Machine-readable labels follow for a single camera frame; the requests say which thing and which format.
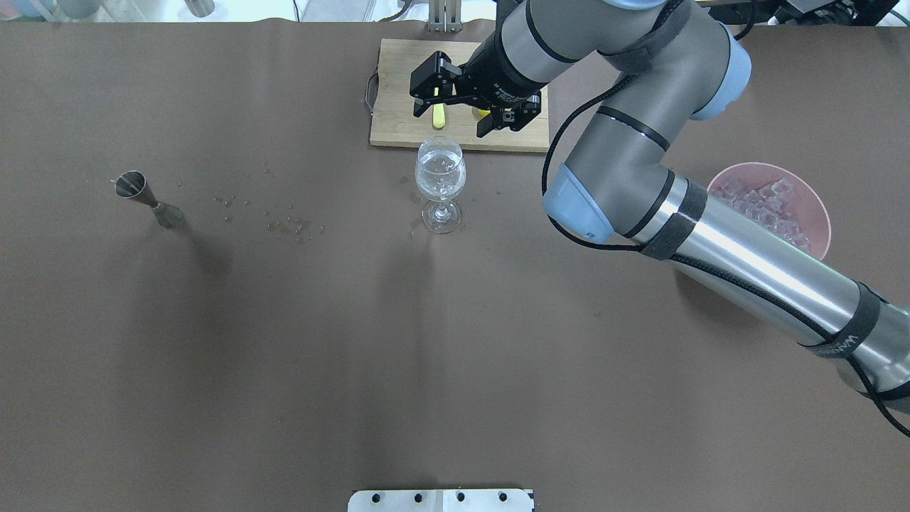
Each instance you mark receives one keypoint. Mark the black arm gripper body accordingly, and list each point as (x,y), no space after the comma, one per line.
(493,73)

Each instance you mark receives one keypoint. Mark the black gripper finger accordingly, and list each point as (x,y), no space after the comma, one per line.
(434,82)
(513,118)

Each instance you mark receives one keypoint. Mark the steel cocktail jigger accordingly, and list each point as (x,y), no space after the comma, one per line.
(133,186)

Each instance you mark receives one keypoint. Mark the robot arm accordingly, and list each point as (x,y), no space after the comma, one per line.
(675,64)

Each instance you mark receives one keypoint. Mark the clear wine glass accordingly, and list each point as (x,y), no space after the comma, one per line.
(440,174)

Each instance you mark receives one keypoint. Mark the pink bowl of ice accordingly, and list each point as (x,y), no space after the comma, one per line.
(779,201)

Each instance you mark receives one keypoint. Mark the yellow plastic knife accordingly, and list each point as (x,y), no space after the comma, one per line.
(438,116)

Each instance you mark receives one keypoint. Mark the bamboo cutting board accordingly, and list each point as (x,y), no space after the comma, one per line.
(395,125)

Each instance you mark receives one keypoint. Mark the brown table mat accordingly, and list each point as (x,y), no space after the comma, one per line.
(300,335)

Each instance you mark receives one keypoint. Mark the aluminium frame post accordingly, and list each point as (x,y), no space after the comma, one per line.
(444,16)

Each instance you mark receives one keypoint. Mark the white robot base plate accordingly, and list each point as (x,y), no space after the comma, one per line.
(442,500)

